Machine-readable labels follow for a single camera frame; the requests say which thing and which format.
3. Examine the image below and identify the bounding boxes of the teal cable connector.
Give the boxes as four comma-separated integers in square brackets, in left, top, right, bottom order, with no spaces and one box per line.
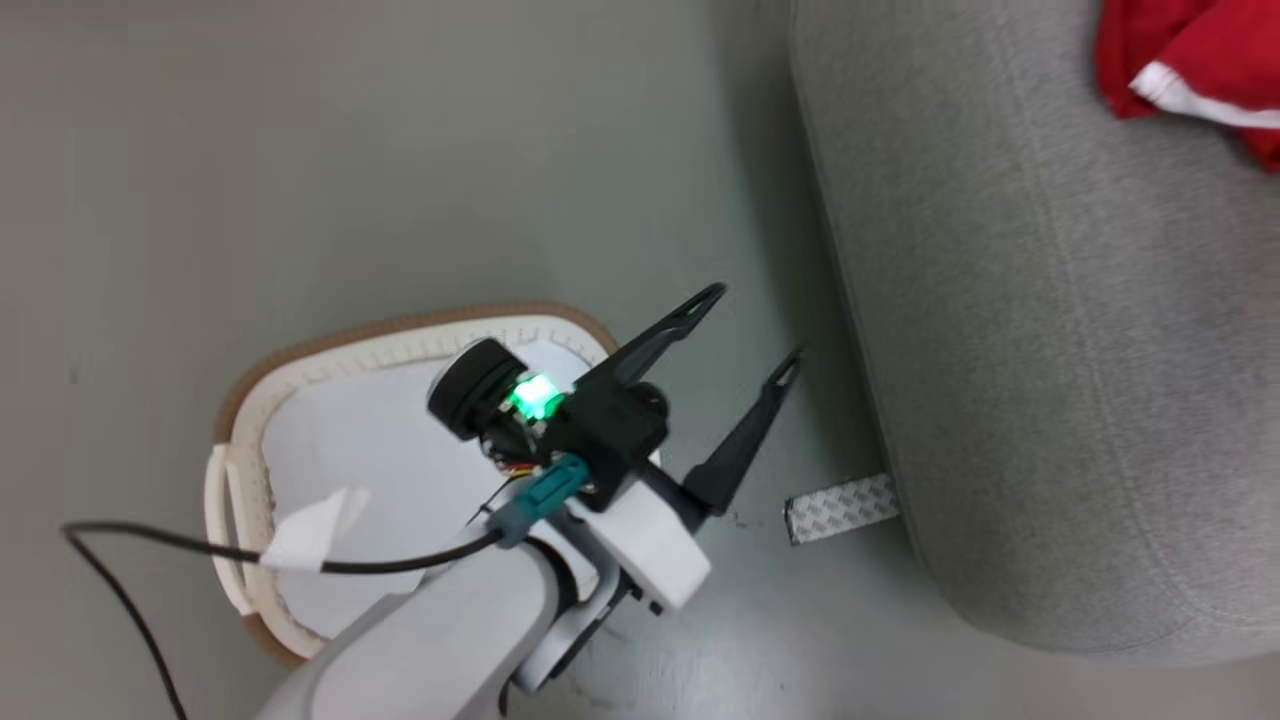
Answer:
[485,455,591,550]

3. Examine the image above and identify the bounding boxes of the grey patterned tape strip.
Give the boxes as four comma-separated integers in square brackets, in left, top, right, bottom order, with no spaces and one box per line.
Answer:
[783,473,900,547]

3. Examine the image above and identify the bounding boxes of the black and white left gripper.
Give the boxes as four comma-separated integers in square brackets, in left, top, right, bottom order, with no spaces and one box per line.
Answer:
[543,283,807,613]

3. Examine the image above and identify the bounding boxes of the red garment with white stripes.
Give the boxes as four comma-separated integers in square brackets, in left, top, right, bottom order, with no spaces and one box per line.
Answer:
[1095,0,1280,177]

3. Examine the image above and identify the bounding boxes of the grey fabric sofa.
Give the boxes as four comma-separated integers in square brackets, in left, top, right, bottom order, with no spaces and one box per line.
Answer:
[788,0,1280,668]

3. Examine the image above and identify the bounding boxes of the cream laundry basket brown rim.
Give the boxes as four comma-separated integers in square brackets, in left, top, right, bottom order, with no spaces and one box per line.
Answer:
[204,303,621,668]

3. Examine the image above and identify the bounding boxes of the black cylinder with green light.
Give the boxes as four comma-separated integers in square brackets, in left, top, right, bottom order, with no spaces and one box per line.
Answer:
[427,338,566,443]

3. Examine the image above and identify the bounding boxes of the thin black cable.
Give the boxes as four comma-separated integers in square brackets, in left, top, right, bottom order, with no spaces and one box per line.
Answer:
[60,520,506,720]

